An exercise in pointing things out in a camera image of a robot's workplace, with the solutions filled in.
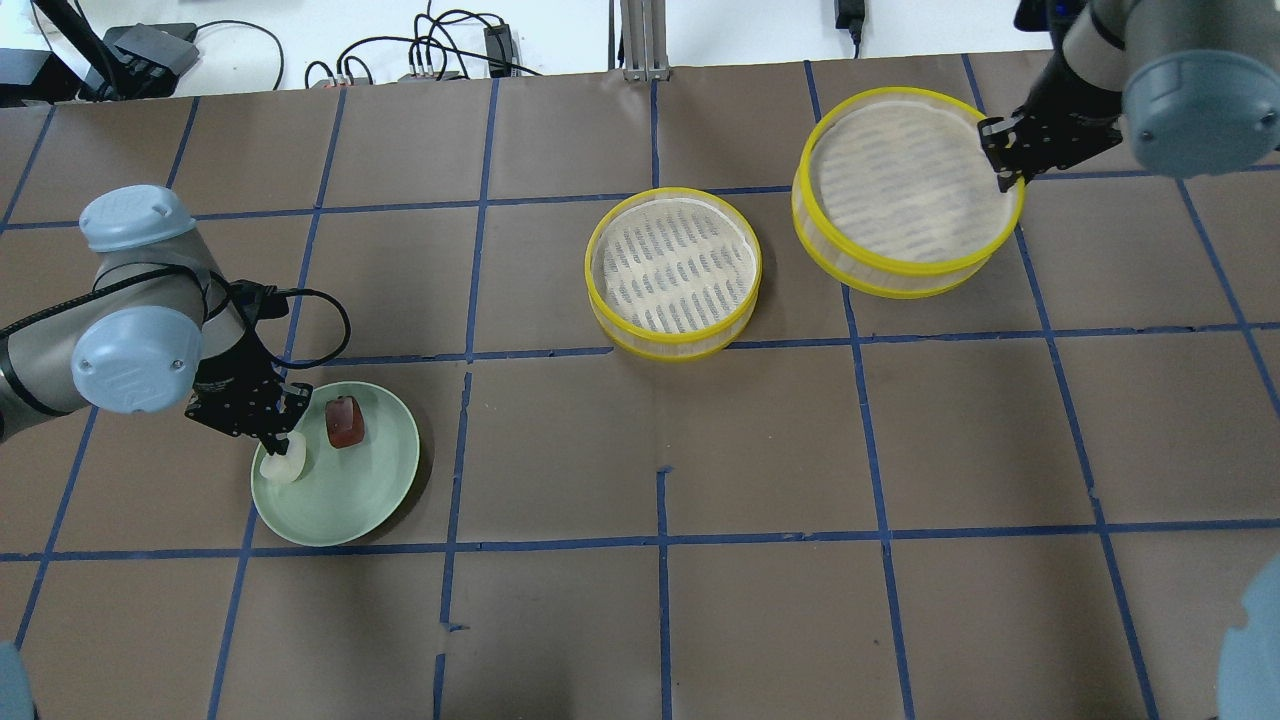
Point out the brown bun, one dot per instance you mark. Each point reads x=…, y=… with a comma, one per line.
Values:
x=344, y=422

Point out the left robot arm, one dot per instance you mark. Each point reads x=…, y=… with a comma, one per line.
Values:
x=161, y=327

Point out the white steamed bun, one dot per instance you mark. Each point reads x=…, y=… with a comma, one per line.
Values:
x=287, y=466

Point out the aluminium frame post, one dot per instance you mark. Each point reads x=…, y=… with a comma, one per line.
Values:
x=643, y=41

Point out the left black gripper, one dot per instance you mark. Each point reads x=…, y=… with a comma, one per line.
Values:
x=222, y=381

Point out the light green plate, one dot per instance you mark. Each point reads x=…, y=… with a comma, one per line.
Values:
x=343, y=494

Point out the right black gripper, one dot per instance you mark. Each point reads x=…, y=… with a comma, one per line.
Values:
x=1062, y=108

